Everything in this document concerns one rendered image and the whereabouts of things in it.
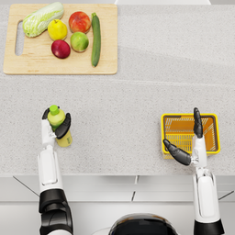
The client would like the green tea bottle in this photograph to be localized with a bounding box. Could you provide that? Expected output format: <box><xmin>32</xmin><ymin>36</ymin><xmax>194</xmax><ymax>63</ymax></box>
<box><xmin>47</xmin><ymin>104</ymin><xmax>73</xmax><ymax>148</ymax></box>

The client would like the yellow slatted basket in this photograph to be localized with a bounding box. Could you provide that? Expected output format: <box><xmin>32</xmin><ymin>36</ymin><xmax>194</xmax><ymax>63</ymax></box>
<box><xmin>161</xmin><ymin>113</ymin><xmax>221</xmax><ymax>160</ymax></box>

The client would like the wooden cutting board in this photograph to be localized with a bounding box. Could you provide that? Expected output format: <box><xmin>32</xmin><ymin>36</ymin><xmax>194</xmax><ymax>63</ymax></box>
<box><xmin>3</xmin><ymin>3</ymin><xmax>118</xmax><ymax>76</ymax></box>

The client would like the dark red apple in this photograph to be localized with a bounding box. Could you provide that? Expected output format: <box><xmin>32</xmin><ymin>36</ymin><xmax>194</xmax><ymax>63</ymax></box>
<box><xmin>50</xmin><ymin>39</ymin><xmax>72</xmax><ymax>60</ymax></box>

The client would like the robot body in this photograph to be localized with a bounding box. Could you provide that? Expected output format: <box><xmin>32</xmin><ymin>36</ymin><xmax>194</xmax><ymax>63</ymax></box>
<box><xmin>107</xmin><ymin>213</ymin><xmax>180</xmax><ymax>235</ymax></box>

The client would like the green apple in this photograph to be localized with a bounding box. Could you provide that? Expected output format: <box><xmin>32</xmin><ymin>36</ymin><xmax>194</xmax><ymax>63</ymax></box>
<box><xmin>70</xmin><ymin>31</ymin><xmax>90</xmax><ymax>53</ymax></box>

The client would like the green cucumber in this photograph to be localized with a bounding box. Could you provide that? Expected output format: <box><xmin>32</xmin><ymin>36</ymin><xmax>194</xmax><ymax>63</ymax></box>
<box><xmin>90</xmin><ymin>12</ymin><xmax>102</xmax><ymax>68</ymax></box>

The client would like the napa cabbage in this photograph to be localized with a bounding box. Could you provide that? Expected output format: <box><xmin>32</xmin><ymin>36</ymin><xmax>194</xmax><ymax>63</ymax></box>
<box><xmin>21</xmin><ymin>1</ymin><xmax>65</xmax><ymax>39</ymax></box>

